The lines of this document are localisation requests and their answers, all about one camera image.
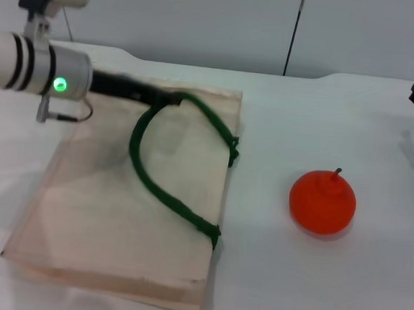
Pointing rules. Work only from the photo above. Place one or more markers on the black vertical pole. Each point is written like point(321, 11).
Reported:
point(292, 37)

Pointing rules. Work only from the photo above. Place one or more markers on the beige fabric handbag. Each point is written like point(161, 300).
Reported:
point(102, 208)

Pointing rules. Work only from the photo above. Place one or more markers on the orange fruit with stem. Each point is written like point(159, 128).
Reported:
point(321, 204)

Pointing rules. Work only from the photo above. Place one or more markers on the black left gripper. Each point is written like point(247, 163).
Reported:
point(120, 86)

